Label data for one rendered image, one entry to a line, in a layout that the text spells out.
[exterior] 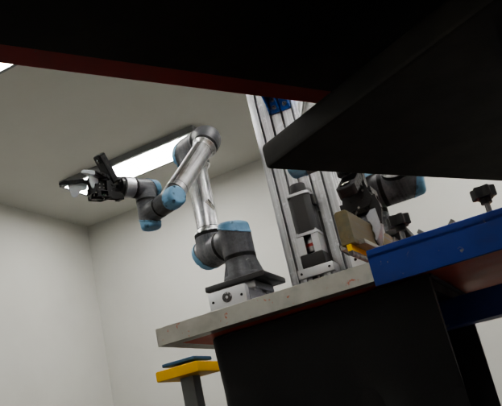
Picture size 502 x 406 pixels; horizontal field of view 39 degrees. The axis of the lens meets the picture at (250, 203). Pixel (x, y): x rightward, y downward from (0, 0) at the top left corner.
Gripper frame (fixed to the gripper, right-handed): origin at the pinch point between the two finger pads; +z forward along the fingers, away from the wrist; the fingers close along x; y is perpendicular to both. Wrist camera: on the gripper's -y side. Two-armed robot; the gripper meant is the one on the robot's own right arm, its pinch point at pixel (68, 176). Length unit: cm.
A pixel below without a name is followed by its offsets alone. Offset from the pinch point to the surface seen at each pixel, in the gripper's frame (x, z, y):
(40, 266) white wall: 352, -163, -36
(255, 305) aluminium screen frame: -100, 17, 57
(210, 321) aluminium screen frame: -91, 21, 59
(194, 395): -51, -4, 74
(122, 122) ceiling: 191, -150, -107
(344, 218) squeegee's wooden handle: -111, -1, 41
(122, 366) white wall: 354, -237, 55
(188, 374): -52, -1, 69
